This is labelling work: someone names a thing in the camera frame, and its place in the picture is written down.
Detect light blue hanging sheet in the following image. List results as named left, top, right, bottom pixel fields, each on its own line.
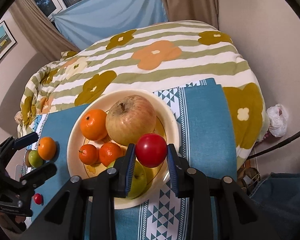
left=53, top=0, right=168, bottom=50

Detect left beige curtain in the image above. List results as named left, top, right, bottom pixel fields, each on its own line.
left=9, top=0, right=80, bottom=62

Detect cream fruit plate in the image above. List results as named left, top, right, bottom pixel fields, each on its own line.
left=66, top=88, right=181, bottom=210

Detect black cable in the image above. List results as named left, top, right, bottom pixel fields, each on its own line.
left=247, top=122, right=300, bottom=160

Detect brown kiwi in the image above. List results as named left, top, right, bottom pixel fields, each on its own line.
left=25, top=150, right=32, bottom=167

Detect beige curtain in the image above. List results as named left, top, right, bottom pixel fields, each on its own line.
left=9, top=0, right=80, bottom=62
left=153, top=0, right=220, bottom=29

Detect small mandarin in plate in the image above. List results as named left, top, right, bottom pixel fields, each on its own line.
left=78, top=144, right=99, bottom=165

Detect green apple in plate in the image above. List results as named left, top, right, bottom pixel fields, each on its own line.
left=107, top=159, right=147, bottom=199

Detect grey headboard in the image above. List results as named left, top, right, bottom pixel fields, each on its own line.
left=0, top=52, right=49, bottom=137

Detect large orange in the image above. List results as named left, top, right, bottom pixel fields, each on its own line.
left=80, top=109, right=108, bottom=141
left=37, top=137, right=57, bottom=161

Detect green apple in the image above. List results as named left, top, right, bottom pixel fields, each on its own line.
left=107, top=159, right=147, bottom=199
left=28, top=150, right=44, bottom=168

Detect red cherry tomato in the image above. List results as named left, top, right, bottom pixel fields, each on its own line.
left=33, top=193, right=43, bottom=205
left=135, top=133, right=167, bottom=168

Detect large orange in plate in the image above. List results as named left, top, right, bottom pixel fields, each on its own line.
left=80, top=109, right=108, bottom=141

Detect floral striped duvet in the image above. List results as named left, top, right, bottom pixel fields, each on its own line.
left=15, top=20, right=269, bottom=166

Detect framed city picture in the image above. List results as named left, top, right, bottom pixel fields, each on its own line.
left=0, top=21, right=17, bottom=60

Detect teal patterned cloth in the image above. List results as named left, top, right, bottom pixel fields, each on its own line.
left=34, top=78, right=237, bottom=239

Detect white plastic bag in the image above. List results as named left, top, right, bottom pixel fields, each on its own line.
left=266, top=103, right=289, bottom=138

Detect large yellow-red apple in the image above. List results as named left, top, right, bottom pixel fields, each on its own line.
left=106, top=95, right=157, bottom=146

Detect left hand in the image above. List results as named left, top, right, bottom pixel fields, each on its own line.
left=0, top=212, right=26, bottom=234

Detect right beige curtain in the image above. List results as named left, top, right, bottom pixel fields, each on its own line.
left=153, top=0, right=220, bottom=29

